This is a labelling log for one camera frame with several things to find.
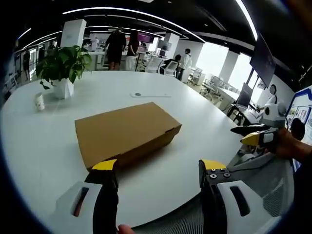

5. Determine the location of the long ceiling light strip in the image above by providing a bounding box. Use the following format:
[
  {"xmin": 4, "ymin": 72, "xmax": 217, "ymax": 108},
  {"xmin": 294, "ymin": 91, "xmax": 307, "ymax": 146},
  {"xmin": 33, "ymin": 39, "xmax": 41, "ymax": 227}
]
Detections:
[
  {"xmin": 61, "ymin": 6, "xmax": 205, "ymax": 44},
  {"xmin": 234, "ymin": 0, "xmax": 259, "ymax": 41}
]

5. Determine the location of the brown cardboard shoe box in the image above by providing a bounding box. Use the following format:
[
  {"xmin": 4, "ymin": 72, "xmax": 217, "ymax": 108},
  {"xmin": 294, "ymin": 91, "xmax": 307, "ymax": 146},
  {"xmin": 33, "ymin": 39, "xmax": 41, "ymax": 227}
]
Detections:
[{"xmin": 74, "ymin": 101, "xmax": 183, "ymax": 171}]

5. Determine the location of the flat white remote device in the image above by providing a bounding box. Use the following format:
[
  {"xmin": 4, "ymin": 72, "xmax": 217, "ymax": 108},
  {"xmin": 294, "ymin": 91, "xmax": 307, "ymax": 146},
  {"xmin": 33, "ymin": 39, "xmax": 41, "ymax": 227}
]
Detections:
[{"xmin": 129, "ymin": 92, "xmax": 172, "ymax": 98}]

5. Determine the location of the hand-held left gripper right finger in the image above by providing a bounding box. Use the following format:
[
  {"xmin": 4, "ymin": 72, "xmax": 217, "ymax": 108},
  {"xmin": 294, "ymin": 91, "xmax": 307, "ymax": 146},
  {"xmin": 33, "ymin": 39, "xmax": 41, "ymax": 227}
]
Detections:
[{"xmin": 198, "ymin": 158, "xmax": 279, "ymax": 234}]

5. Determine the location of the person's left hand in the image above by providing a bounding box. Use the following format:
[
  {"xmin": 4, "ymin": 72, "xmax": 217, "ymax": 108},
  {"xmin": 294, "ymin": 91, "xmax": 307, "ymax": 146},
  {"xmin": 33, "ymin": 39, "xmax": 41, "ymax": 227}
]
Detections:
[{"xmin": 117, "ymin": 224, "xmax": 134, "ymax": 234}]

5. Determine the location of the purple wall screen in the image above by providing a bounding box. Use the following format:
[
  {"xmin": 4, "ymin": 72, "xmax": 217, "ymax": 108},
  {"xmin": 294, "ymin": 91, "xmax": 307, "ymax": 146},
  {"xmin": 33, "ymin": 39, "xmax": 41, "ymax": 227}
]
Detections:
[{"xmin": 136, "ymin": 31, "xmax": 155, "ymax": 44}]

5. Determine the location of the large dark wall screen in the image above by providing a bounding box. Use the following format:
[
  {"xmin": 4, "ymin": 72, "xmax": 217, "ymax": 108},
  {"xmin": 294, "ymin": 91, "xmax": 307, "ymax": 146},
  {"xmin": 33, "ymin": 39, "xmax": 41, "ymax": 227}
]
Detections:
[{"xmin": 249, "ymin": 33, "xmax": 277, "ymax": 89}]

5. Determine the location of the green potted plant white pot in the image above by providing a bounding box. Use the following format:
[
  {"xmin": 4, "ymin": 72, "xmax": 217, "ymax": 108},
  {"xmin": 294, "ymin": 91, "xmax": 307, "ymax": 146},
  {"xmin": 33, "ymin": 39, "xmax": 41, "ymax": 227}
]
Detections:
[{"xmin": 35, "ymin": 45, "xmax": 93, "ymax": 100}]

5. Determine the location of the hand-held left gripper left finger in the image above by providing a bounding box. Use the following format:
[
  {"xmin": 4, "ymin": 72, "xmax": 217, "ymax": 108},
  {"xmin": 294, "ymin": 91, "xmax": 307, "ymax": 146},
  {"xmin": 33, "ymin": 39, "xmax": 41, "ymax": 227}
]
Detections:
[{"xmin": 48, "ymin": 158, "xmax": 120, "ymax": 234}]

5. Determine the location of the blue framed wall poster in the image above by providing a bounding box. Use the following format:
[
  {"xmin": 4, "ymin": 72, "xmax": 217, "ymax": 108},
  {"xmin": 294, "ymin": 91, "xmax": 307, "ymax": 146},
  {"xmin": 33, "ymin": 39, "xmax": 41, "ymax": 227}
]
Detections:
[{"xmin": 284, "ymin": 87, "xmax": 312, "ymax": 145}]

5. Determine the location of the white office chair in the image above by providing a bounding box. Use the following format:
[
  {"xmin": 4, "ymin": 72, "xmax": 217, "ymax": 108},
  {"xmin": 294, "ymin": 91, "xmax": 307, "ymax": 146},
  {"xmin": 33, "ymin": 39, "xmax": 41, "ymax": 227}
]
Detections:
[
  {"xmin": 158, "ymin": 60, "xmax": 179, "ymax": 77},
  {"xmin": 145, "ymin": 57, "xmax": 163, "ymax": 73},
  {"xmin": 199, "ymin": 75, "xmax": 223, "ymax": 98},
  {"xmin": 187, "ymin": 67, "xmax": 203, "ymax": 86}
]

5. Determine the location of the dark desk monitor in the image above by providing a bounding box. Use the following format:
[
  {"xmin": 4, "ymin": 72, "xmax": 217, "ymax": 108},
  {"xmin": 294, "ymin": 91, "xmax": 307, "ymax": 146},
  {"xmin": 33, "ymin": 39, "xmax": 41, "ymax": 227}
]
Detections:
[{"xmin": 235, "ymin": 82, "xmax": 254, "ymax": 110}]

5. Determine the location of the white paper cup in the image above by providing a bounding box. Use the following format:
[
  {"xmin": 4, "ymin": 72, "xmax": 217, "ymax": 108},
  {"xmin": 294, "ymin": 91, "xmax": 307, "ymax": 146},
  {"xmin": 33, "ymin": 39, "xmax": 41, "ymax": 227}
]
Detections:
[{"xmin": 34, "ymin": 92, "xmax": 46, "ymax": 112}]

